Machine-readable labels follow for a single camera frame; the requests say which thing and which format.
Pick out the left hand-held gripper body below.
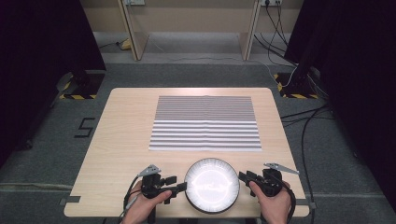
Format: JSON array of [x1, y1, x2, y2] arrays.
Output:
[[137, 164, 169, 199]]

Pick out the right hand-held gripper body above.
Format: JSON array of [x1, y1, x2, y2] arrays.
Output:
[[255, 162, 300, 198]]

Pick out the person's right hand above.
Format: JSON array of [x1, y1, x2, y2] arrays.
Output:
[[248, 180, 292, 224]]

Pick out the person's left hand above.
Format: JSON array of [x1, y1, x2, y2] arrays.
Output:
[[120, 189, 173, 224]]

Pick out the grey tape strip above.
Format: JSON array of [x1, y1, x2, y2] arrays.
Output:
[[294, 198, 318, 210], [59, 195, 81, 206]]

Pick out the grey striped placemat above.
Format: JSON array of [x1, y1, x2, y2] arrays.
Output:
[[148, 95, 262, 153]]

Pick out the stand base with hazard tape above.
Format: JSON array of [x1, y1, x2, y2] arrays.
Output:
[[273, 72, 320, 100], [58, 69, 106, 101]]

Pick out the black curtain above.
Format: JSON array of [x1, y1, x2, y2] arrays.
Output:
[[283, 0, 396, 216], [0, 0, 107, 171]]

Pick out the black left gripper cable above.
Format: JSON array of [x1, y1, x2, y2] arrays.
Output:
[[117, 175, 148, 224]]

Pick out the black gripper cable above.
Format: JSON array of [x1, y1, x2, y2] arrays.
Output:
[[117, 175, 148, 224], [271, 172, 297, 224]]

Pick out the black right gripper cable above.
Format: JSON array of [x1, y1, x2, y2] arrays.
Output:
[[271, 172, 297, 224]]

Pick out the black floor cables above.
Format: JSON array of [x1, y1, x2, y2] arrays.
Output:
[[279, 104, 332, 224]]

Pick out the white floor cable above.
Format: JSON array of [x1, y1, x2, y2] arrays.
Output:
[[148, 38, 299, 89]]

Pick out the beige wooden desk frame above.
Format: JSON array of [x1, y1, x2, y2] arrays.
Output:
[[117, 0, 262, 62]]

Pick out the black socket cables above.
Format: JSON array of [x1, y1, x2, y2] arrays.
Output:
[[253, 3, 297, 67]]

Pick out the thin black floor cable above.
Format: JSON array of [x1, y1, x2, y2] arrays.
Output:
[[98, 40, 123, 50]]

